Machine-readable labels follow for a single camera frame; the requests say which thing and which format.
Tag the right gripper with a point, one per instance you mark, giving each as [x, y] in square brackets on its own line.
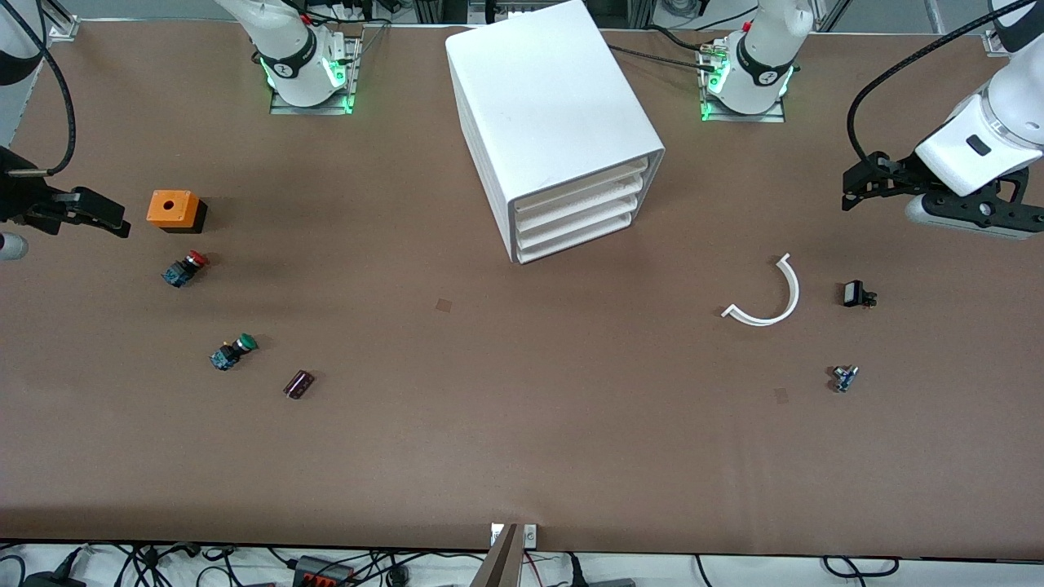
[18, 201]

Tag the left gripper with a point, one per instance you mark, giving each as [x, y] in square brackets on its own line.
[900, 174]

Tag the white plastic drawer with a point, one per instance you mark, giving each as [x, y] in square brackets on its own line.
[577, 204]
[579, 188]
[576, 218]
[574, 233]

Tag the red push button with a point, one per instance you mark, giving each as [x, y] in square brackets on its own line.
[186, 267]

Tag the green push button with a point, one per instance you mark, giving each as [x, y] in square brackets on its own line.
[232, 352]

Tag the white drawer cabinet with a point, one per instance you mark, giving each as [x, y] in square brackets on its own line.
[538, 98]

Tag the orange box with hole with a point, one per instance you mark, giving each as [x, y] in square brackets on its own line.
[183, 204]

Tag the white curved plastic piece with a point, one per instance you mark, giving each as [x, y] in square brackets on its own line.
[793, 297]

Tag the small blue electronic component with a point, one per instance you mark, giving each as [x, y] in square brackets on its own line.
[844, 378]

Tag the dark purple capacitor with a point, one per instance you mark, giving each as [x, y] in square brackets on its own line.
[298, 385]

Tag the black plug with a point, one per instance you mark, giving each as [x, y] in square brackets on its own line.
[53, 580]

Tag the black power strip red switches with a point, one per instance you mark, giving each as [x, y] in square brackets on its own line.
[322, 571]

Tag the small black switch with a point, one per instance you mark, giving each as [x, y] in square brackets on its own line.
[854, 293]

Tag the aluminium frame profile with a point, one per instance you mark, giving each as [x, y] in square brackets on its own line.
[993, 42]
[64, 20]

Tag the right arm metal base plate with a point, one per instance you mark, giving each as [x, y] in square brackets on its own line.
[285, 109]

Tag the small white bracket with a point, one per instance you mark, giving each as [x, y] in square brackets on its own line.
[495, 534]
[531, 536]

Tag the brown wooden post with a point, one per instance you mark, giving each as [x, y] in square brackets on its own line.
[499, 567]

